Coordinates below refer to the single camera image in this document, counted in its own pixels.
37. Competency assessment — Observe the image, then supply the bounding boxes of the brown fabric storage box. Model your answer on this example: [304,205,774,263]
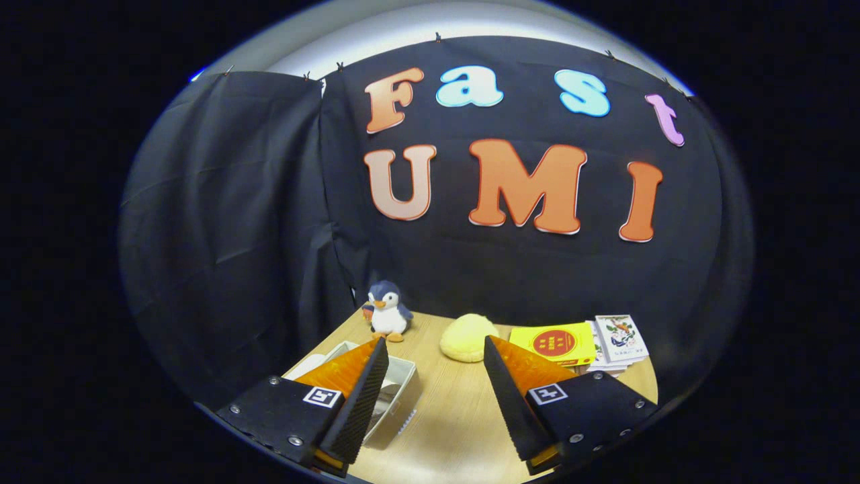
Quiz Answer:
[288,339,423,451]

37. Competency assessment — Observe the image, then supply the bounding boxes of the penguin plush toy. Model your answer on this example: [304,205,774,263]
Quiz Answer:
[362,280,415,344]

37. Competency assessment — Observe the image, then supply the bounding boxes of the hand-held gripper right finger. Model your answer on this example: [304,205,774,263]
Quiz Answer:
[483,335,660,476]

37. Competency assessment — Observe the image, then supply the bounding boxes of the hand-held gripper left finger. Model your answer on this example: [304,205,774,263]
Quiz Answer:
[215,336,390,476]

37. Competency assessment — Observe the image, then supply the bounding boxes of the yellow plush bun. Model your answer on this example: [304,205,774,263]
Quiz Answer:
[439,313,502,364]

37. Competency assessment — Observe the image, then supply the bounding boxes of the white plain book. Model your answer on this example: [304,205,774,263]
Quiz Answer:
[587,321,647,375]

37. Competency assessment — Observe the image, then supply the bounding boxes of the yellow book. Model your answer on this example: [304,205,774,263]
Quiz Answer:
[508,322,597,368]

